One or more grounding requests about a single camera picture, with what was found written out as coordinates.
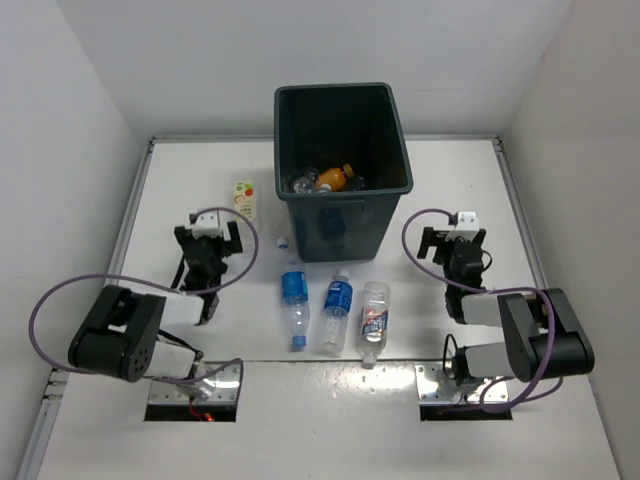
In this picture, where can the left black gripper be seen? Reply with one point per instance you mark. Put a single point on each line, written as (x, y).
(185, 236)

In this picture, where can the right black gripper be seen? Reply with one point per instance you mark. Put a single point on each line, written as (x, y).
(429, 240)

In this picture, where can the clear bottle white cap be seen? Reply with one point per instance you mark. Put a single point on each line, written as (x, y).
(287, 253)

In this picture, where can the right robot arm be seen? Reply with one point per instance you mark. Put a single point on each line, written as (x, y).
(523, 318)

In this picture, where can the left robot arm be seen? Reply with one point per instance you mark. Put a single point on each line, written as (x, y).
(129, 335)

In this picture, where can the dark bottle in bin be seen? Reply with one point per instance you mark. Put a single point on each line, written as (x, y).
(357, 183)

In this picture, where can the clear crushed bottle in bin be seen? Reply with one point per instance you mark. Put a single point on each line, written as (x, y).
(306, 182)

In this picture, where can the orange juice bottle in bin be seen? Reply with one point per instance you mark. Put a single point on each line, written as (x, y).
(334, 179)

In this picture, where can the dark green plastic bin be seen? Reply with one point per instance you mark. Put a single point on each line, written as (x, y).
(327, 126)

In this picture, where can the clear bottle orange blue label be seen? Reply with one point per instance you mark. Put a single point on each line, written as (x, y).
(372, 331)

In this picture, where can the blue label bottle white cap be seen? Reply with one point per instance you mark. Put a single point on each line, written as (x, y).
(335, 315)

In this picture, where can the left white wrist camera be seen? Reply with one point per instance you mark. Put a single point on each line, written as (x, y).
(205, 224)

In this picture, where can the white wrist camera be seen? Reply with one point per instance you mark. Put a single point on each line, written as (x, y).
(205, 224)
(465, 227)

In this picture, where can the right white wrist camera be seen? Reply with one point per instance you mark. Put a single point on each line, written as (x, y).
(465, 227)

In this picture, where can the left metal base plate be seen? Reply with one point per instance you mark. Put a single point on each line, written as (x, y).
(220, 389)

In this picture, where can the metal base plate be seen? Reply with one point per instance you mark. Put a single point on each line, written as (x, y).
(220, 389)
(437, 388)

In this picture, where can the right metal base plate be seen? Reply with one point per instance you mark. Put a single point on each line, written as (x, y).
(437, 388)

